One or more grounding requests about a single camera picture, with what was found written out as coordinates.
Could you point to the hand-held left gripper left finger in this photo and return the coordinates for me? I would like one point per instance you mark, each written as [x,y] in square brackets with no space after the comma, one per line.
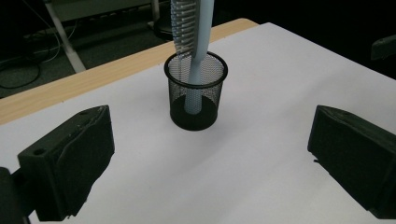
[62,161]

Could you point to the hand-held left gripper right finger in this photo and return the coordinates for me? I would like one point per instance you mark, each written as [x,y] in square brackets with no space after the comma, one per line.
[358,155]

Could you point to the black mesh cup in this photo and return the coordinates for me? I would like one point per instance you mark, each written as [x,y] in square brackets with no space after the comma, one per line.
[193,119]

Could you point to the light blue hairbrush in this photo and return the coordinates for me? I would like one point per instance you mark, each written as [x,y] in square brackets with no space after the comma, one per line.
[202,37]

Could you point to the white-legged desk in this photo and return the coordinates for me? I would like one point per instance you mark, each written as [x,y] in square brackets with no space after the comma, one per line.
[67,46]

